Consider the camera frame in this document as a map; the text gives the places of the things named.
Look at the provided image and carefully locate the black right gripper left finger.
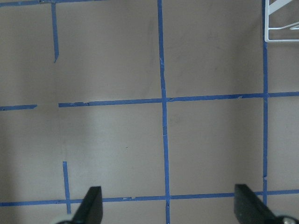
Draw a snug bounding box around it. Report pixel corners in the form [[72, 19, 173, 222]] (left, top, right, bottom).
[[71, 186, 103, 224]]

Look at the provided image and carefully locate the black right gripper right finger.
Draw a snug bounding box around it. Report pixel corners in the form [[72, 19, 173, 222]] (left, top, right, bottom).
[[234, 184, 284, 224]]

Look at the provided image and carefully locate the white wire cup rack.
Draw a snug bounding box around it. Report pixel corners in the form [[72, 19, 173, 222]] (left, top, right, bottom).
[[263, 0, 299, 43]]

